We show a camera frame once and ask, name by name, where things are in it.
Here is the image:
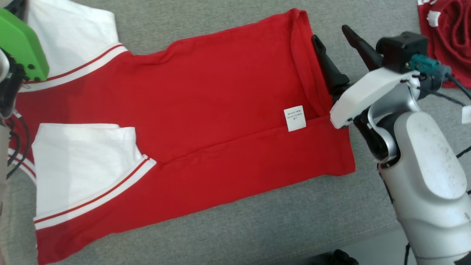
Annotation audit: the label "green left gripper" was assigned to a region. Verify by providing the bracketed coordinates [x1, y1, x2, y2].
[0, 7, 50, 82]

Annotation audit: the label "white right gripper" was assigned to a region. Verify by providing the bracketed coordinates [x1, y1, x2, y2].
[311, 25, 422, 129]

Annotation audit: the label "red shorts with white stripe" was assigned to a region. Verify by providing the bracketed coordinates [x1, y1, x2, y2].
[417, 0, 471, 89]

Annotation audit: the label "red and white t-shirt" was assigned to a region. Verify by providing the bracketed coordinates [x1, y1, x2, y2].
[7, 0, 356, 265]

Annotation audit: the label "teal right cable connector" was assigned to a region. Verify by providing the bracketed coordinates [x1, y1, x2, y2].
[410, 54, 452, 81]

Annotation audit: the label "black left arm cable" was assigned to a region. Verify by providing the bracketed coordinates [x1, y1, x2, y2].
[6, 110, 31, 181]

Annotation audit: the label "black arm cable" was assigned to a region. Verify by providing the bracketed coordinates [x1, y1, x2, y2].
[443, 72, 471, 100]
[6, 110, 31, 181]

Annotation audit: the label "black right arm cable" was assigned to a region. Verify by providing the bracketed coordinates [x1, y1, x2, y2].
[443, 72, 471, 100]

